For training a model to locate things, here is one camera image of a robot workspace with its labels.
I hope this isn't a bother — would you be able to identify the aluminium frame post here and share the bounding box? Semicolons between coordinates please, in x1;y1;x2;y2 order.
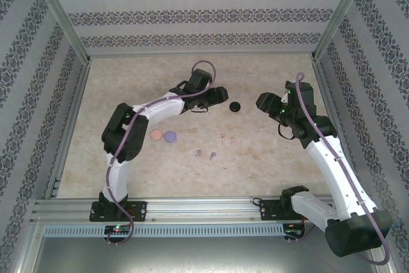
24;0;93;65
8;217;44;273
310;0;374;63
370;250;402;273

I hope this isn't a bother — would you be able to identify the slotted grey cable duct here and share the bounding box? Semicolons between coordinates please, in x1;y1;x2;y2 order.
43;223;286;237

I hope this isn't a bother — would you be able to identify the grey metal base sheet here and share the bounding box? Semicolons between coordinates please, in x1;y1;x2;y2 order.
31;236;376;273

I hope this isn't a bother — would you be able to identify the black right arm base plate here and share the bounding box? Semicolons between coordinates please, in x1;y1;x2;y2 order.
258;199;318;222

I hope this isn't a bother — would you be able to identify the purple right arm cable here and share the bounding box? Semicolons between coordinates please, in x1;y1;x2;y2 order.
294;72;391;266

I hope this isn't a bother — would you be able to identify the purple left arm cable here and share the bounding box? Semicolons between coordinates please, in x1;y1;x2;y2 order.
105;60;219;248

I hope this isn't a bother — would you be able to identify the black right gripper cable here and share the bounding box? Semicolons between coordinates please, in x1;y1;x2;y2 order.
276;122;297;141

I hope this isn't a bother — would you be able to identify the aluminium side rail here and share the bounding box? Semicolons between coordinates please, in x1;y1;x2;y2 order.
310;57;367;197
43;58;93;199

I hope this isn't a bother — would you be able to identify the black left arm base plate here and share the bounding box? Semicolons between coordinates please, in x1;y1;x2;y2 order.
89;201;148;222

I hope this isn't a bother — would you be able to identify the aluminium mounting rail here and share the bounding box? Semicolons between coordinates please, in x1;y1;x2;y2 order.
30;196;375;223

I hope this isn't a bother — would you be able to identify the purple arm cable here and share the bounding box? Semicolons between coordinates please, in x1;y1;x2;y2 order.
294;72;391;266
105;60;219;248

